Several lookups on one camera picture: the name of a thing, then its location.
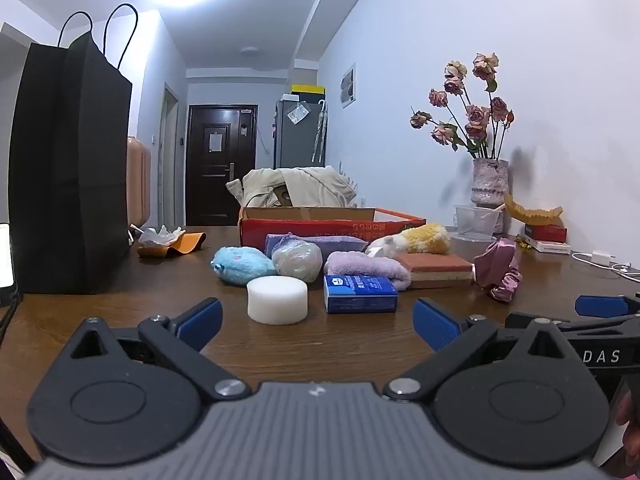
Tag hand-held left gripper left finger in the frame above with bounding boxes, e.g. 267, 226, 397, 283
69, 297, 252, 403

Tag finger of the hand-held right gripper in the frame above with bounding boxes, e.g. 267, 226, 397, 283
505, 311, 621, 334
575, 294, 640, 317

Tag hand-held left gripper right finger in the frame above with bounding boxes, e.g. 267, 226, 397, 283
382, 297, 568, 403

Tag pink satin scrunchie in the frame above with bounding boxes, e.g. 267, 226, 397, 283
472, 237, 523, 303

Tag red-brown sponge block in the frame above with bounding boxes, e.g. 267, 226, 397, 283
394, 252, 475, 289

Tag blue plush toy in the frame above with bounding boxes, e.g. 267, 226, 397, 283
210, 246, 277, 287

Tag white round sponge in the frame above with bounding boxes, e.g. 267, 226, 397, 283
247, 277, 309, 325

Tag blue tissue packet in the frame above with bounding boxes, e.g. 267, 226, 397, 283
323, 274, 399, 314

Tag yellow and white plush toy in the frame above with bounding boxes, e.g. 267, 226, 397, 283
365, 223, 451, 257

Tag lilac fluffy towel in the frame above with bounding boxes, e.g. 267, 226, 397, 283
323, 251, 412, 292

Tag plastic-wrapped white ball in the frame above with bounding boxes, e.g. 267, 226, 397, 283
271, 236, 323, 283

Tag orange cardboard box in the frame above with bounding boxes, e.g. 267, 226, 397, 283
238, 206, 427, 251

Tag purple cleaning cloth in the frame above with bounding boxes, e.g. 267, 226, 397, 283
264, 232, 368, 261

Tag person's right hand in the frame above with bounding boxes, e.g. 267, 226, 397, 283
615, 390, 640, 461

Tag white flat box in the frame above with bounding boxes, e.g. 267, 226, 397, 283
524, 237, 571, 255

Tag orange leather pouch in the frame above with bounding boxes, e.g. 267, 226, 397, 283
137, 232, 207, 258

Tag red box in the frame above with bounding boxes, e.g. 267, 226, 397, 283
524, 223, 568, 242

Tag crumpled white tissue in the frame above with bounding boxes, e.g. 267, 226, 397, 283
137, 225, 186, 247

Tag yellow scalloped paper bowl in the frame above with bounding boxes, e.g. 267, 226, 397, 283
504, 192, 565, 226

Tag clear plastic cup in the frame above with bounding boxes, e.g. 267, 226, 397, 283
453, 204, 503, 240

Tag mottled pink vase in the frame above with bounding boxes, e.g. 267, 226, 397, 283
471, 158, 510, 208

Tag dark brown entrance door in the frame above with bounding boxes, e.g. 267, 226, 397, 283
186, 104, 258, 227

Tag orange suitcase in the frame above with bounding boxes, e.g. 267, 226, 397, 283
126, 136, 152, 226

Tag light interior door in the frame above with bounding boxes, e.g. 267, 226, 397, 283
161, 82, 180, 228

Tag beige jacket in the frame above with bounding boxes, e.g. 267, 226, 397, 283
226, 165, 358, 209

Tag grey refrigerator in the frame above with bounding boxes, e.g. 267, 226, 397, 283
273, 94, 328, 170

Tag dried pink roses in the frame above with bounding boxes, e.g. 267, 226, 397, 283
410, 52, 516, 161

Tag black paper bag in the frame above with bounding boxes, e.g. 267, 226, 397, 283
7, 4, 133, 295

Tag smartphone with lit screen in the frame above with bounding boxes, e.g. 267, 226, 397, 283
0, 222, 18, 306

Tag hanging folded umbrella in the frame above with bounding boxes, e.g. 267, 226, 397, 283
312, 100, 329, 163

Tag yellow and black box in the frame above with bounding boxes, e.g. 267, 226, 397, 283
291, 83, 326, 102

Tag white charging cable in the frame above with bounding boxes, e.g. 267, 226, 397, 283
571, 251, 640, 283

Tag white wall panel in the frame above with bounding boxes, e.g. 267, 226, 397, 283
340, 63, 357, 110

